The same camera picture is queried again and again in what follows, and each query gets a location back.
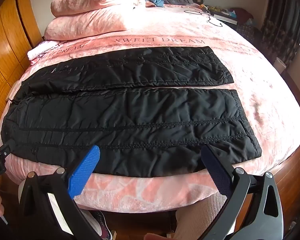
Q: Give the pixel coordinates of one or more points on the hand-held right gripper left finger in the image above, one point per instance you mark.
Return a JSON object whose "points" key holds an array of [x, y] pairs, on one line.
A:
{"points": [[86, 170]]}

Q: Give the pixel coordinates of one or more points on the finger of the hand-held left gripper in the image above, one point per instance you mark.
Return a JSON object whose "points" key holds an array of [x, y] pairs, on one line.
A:
{"points": [[1, 150]]}

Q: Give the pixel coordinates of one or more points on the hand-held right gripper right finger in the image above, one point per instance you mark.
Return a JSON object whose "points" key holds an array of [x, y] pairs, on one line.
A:
{"points": [[218, 173]]}

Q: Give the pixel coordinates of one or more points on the black quilted pants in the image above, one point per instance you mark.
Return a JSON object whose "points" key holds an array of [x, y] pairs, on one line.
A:
{"points": [[140, 120]]}

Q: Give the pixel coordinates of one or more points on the pink printed bed blanket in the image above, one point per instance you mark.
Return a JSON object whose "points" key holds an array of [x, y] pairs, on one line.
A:
{"points": [[165, 191]]}

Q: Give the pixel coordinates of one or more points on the maroon and white shoe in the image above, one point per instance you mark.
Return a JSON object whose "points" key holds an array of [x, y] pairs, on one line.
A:
{"points": [[101, 226]]}

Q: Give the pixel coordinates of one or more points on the white folded towel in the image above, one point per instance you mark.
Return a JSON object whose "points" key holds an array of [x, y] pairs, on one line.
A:
{"points": [[40, 50]]}

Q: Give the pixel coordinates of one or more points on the wooden wardrobe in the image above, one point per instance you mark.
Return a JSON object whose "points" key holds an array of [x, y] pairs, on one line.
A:
{"points": [[5, 42]]}

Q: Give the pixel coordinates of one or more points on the white waste bin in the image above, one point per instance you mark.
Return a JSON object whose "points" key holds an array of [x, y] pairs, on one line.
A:
{"points": [[280, 65]]}

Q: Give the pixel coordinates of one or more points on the folded pink quilt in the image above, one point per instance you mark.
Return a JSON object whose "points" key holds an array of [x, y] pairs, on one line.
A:
{"points": [[90, 15]]}

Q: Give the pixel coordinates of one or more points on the dark red cloth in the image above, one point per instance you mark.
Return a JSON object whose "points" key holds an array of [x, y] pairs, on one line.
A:
{"points": [[243, 13]]}

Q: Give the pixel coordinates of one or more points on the dark patterned curtain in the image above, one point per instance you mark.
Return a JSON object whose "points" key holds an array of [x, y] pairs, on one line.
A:
{"points": [[282, 22]]}

